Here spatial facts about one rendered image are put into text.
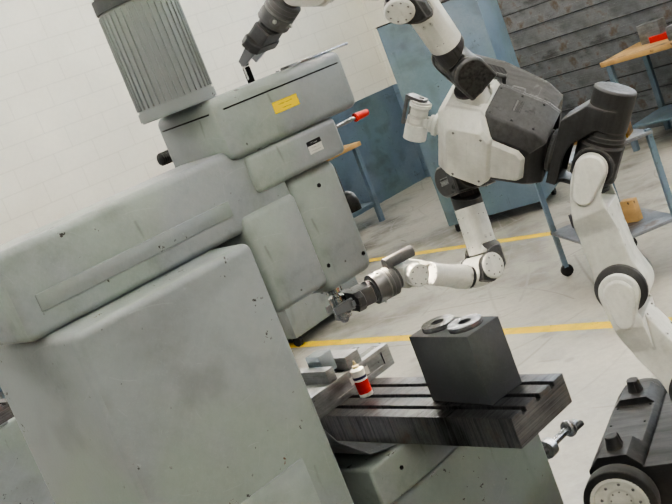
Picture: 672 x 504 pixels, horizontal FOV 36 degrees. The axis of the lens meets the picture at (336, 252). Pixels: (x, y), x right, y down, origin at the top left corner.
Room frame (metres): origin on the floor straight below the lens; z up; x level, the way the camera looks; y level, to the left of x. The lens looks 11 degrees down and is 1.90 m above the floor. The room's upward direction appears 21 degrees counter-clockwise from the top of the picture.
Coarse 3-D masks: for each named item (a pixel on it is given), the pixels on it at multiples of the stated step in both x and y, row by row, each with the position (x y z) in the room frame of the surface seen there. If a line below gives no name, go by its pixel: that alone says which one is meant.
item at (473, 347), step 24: (432, 336) 2.49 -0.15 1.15; (456, 336) 2.42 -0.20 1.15; (480, 336) 2.41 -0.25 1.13; (504, 336) 2.45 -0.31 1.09; (432, 360) 2.51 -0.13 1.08; (456, 360) 2.44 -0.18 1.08; (480, 360) 2.39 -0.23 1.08; (504, 360) 2.43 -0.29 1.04; (432, 384) 2.54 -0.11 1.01; (456, 384) 2.47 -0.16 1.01; (480, 384) 2.39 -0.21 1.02; (504, 384) 2.42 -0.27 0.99
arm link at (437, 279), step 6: (426, 264) 2.90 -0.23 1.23; (432, 264) 2.89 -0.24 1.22; (438, 264) 2.88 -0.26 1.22; (432, 270) 2.88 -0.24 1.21; (438, 270) 2.86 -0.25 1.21; (432, 276) 2.88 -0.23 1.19; (438, 276) 2.86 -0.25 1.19; (426, 282) 2.89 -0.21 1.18; (432, 282) 2.87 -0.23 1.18; (438, 282) 2.87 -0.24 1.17
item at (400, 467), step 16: (400, 448) 2.56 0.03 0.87; (416, 448) 2.59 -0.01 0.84; (432, 448) 2.63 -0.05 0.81; (448, 448) 2.66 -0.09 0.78; (352, 464) 2.56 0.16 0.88; (368, 464) 2.52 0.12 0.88; (384, 464) 2.51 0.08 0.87; (400, 464) 2.55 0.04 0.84; (416, 464) 2.58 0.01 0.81; (432, 464) 2.61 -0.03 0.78; (352, 480) 2.54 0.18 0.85; (368, 480) 2.49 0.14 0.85; (384, 480) 2.50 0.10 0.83; (400, 480) 2.53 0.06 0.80; (416, 480) 2.57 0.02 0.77; (352, 496) 2.56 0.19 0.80; (368, 496) 2.51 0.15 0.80; (384, 496) 2.49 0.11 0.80; (400, 496) 2.52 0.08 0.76
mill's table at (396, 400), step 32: (384, 384) 2.84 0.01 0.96; (416, 384) 2.74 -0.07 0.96; (544, 384) 2.41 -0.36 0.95; (352, 416) 2.68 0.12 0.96; (384, 416) 2.59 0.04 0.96; (416, 416) 2.50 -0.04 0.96; (448, 416) 2.42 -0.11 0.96; (480, 416) 2.35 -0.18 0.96; (512, 416) 2.28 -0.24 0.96; (544, 416) 2.34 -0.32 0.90
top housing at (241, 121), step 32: (320, 64) 2.76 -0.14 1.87; (224, 96) 2.55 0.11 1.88; (256, 96) 2.60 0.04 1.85; (288, 96) 2.66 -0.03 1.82; (320, 96) 2.73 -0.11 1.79; (352, 96) 2.81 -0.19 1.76; (160, 128) 2.69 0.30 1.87; (192, 128) 2.59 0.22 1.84; (224, 128) 2.52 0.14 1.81; (256, 128) 2.57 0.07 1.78; (288, 128) 2.64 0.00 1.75; (192, 160) 2.63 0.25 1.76
